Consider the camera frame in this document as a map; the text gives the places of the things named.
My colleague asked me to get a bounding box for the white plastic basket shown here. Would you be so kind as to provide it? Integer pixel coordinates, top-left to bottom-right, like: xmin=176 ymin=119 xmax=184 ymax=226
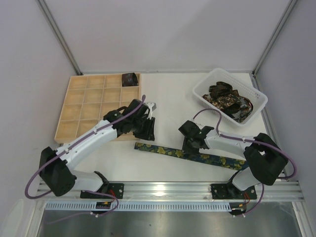
xmin=192 ymin=68 xmax=268 ymax=127

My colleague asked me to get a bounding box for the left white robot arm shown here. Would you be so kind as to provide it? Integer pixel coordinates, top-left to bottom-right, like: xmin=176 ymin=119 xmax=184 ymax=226
xmin=39 ymin=99 xmax=157 ymax=198

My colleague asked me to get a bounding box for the rolled dark tie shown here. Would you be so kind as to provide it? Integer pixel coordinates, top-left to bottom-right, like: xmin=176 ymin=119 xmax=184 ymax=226
xmin=121 ymin=73 xmax=138 ymax=87

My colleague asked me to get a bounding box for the right aluminium frame post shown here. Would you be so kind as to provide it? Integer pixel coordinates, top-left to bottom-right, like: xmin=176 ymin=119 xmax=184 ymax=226
xmin=252 ymin=0 xmax=300 ymax=77

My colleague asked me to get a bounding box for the blue yellow floral tie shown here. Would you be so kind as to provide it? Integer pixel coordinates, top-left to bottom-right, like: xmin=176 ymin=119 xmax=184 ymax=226
xmin=134 ymin=142 xmax=248 ymax=171

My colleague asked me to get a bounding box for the dark striped tie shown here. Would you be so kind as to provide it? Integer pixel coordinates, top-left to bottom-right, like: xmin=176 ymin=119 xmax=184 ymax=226
xmin=226 ymin=96 xmax=253 ymax=123

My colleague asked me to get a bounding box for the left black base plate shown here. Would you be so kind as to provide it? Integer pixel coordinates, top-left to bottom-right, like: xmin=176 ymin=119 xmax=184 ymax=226
xmin=80 ymin=183 xmax=124 ymax=199

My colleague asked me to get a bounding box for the aluminium mounting rail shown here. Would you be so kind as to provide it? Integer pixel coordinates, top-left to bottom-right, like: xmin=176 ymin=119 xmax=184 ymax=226
xmin=34 ymin=181 xmax=306 ymax=202

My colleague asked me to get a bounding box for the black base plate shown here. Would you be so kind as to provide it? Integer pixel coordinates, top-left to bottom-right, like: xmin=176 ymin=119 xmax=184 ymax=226
xmin=80 ymin=183 xmax=124 ymax=199
xmin=210 ymin=183 xmax=257 ymax=200

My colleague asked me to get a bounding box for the wooden compartment tray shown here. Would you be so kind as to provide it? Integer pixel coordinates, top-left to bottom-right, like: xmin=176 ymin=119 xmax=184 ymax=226
xmin=54 ymin=73 xmax=142 ymax=144

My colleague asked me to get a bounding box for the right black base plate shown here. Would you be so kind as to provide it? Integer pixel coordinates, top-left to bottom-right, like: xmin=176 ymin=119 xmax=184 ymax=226
xmin=210 ymin=183 xmax=257 ymax=200

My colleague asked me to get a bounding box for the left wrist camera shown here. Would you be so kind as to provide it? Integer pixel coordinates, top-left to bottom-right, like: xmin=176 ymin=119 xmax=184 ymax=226
xmin=145 ymin=102 xmax=157 ymax=111

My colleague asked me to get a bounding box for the brown patterned tie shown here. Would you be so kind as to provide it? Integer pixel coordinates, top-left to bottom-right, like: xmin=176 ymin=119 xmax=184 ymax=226
xmin=202 ymin=81 xmax=239 ymax=112

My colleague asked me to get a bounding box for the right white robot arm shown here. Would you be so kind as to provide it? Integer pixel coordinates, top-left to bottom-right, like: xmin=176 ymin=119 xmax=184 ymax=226
xmin=179 ymin=120 xmax=289 ymax=199

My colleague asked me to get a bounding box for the aluminium frame post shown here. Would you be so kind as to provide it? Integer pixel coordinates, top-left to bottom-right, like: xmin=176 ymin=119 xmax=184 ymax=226
xmin=252 ymin=0 xmax=300 ymax=77
xmin=35 ymin=0 xmax=83 ymax=76

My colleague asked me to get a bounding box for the white slotted cable duct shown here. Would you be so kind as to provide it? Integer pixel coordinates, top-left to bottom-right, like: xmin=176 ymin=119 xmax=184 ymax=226
xmin=45 ymin=201 xmax=232 ymax=212

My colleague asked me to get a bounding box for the left aluminium frame post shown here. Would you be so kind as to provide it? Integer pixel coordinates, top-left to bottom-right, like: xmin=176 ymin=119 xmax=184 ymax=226
xmin=35 ymin=0 xmax=83 ymax=76

